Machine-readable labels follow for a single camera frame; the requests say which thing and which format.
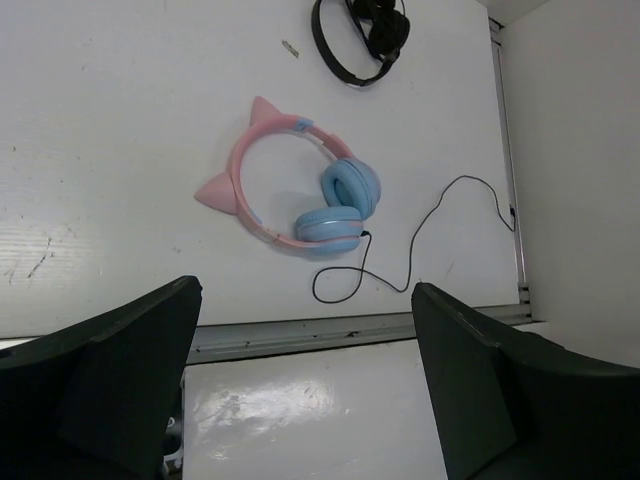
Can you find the aluminium rail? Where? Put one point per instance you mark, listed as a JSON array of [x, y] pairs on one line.
[[252, 340], [496, 44]]

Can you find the small tape scrap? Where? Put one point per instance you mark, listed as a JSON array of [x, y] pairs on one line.
[[293, 51]]

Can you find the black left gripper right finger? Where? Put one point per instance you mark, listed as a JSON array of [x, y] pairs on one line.
[[514, 405]]

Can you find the right side aluminium rail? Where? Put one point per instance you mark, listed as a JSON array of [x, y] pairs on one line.
[[496, 44]]

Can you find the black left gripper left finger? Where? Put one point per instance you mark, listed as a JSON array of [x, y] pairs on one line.
[[93, 400]]

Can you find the front aluminium rail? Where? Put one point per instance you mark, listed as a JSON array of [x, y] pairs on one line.
[[252, 340]]

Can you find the pink blue cat-ear headphones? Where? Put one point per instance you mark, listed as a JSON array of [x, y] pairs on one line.
[[351, 188]]

